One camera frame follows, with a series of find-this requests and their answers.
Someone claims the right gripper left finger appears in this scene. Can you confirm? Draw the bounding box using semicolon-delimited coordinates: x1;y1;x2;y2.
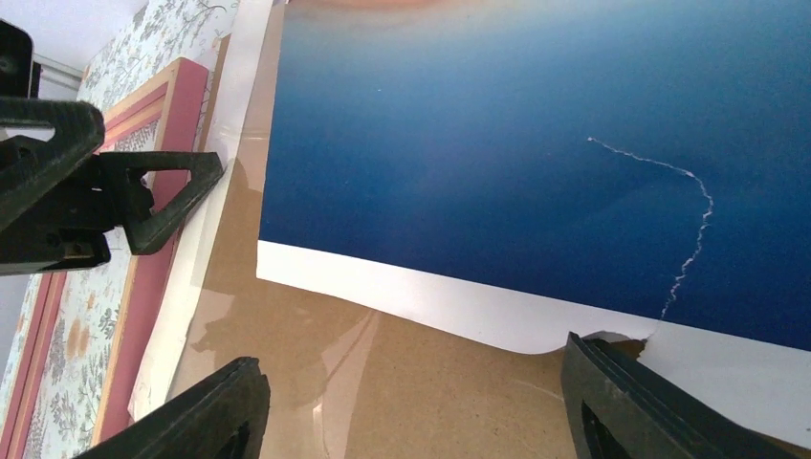
78;357;271;459

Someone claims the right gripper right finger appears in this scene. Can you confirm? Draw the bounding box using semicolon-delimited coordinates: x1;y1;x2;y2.
560;333;792;458

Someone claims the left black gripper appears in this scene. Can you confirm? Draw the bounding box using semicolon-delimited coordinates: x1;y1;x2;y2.
1;21;224;275

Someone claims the pink wooden picture frame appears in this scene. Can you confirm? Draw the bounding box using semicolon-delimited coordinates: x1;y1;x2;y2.
1;58;208;458

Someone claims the brown frame backing board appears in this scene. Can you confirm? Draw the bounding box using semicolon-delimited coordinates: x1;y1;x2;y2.
128;0;811;459

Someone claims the sunset lake photo print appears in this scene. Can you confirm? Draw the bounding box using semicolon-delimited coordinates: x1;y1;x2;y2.
255;1;810;447

